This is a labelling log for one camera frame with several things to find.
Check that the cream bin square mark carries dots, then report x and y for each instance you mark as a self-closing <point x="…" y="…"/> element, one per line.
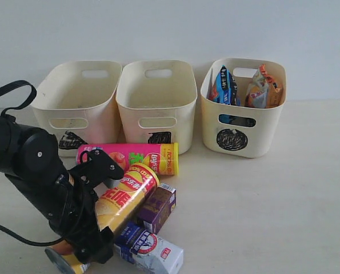
<point x="156" y="101"/>

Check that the yellow Lays chips can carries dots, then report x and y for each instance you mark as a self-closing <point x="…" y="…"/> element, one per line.
<point x="113" y="209"/>

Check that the cream bin triangle mark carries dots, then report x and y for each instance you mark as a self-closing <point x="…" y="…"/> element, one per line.
<point x="76" y="103"/>

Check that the orange snack bag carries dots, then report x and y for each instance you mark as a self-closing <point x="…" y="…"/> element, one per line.
<point x="264" y="91"/>

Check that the purple drink carton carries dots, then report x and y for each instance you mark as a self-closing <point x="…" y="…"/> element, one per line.
<point x="157" y="208"/>

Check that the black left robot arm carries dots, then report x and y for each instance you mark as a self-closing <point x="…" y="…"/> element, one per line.
<point x="27" y="154"/>

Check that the cream bin circle mark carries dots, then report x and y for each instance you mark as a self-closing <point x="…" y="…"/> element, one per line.
<point x="239" y="130"/>

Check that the blue black snack bag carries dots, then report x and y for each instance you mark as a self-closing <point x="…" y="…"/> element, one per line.
<point x="224" y="89"/>

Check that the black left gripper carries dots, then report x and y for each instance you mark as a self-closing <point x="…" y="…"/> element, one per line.
<point x="74" y="218"/>

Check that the pink Lays chips can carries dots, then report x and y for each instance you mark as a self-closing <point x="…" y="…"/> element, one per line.
<point x="161" y="158"/>

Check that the blue white milk carton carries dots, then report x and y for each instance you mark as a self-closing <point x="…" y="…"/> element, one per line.
<point x="147" y="251"/>

